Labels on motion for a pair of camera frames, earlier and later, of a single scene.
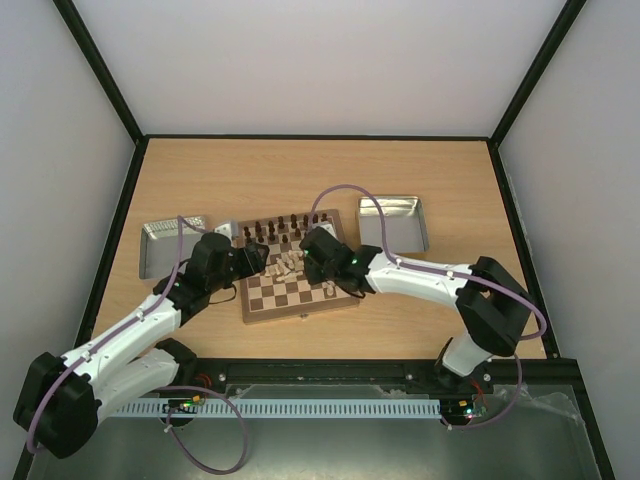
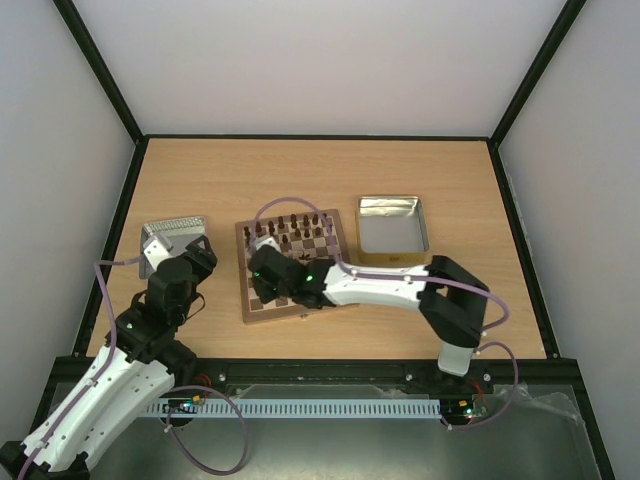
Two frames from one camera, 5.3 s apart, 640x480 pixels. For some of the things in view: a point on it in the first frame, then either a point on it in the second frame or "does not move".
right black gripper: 314,248 → 263,261
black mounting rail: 383,372 does not move
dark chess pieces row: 280,227 does not move
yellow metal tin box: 405,224 does not move
